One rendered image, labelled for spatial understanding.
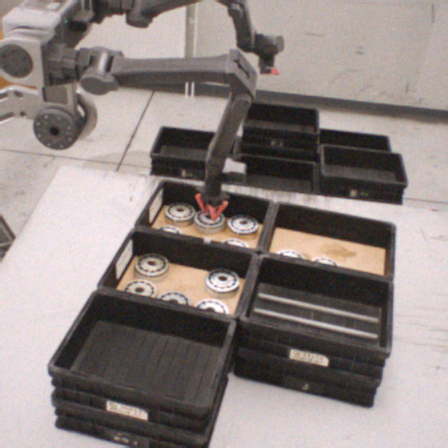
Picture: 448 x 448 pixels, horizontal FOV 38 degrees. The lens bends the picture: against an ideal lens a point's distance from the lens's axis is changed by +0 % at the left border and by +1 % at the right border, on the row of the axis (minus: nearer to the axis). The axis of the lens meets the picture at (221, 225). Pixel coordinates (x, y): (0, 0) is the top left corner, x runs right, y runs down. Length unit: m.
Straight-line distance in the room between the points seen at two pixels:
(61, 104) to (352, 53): 3.15
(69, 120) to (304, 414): 1.11
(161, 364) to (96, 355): 0.17
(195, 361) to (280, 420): 0.28
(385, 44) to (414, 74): 0.32
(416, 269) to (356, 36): 2.76
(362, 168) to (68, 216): 1.56
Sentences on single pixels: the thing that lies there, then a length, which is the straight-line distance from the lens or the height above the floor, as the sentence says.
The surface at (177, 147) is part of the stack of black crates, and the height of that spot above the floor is 0.49.
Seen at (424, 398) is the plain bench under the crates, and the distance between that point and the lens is 2.00.
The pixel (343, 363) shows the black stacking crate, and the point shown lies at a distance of 1.80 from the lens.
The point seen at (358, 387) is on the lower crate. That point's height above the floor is 0.77.
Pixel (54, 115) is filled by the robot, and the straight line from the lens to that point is 2.11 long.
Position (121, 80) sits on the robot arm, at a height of 1.43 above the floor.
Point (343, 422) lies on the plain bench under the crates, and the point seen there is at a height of 0.70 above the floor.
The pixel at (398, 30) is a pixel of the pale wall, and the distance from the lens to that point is 4.93.
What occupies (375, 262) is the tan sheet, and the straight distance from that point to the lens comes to 2.19.
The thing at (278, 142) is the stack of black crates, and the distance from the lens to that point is 3.44.
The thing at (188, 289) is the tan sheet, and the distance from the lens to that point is 1.96.
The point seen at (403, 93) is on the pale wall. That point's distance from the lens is 5.12.
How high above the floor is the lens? 2.13
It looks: 36 degrees down
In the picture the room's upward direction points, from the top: 5 degrees clockwise
